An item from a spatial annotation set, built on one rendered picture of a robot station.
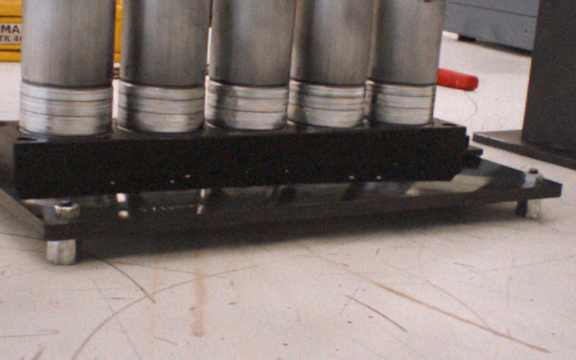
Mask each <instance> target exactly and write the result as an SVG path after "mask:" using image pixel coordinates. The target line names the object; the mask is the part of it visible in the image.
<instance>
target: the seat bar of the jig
mask: <svg viewBox="0 0 576 360"><path fill-rule="evenodd" d="M117 118H118V117H113V129H112V135H109V136H106V137H100V138H91V139H59V138H47V137H40V136H34V135H29V134H25V133H22V132H20V131H19V127H20V126H19V120H0V173H2V174H3V175H4V176H7V177H8V178H9V179H11V180H12V181H34V180H52V179H71V178H90V177H108V176H127V175H146V174H164V173H183V172H201V171H220V170H239V169H257V168H276V167H294V166H314V165H332V164H351V163H369V162H388V161H406V160H425V159H444V158H462V157H463V155H464V146H465V137H466V129H468V128H466V127H465V126H462V125H458V124H455V123H451V122H448V121H444V120H441V118H436V117H433V122H431V123H432V126H430V127H421V128H408V127H394V126H385V125H379V124H372V123H368V122H364V121H363V124H362V125H363V127H362V128H361V129H355V130H326V129H316V128H307V127H302V126H297V125H293V124H290V123H287V126H286V127H287V130H286V131H282V132H272V133H250V132H237V131H229V130H223V129H218V128H214V127H210V126H208V125H206V124H203V128H202V129H203V133H199V134H194V135H185V136H162V135H149V134H141V133H134V132H129V131H125V130H122V129H119V128H117V124H118V122H117Z"/></svg>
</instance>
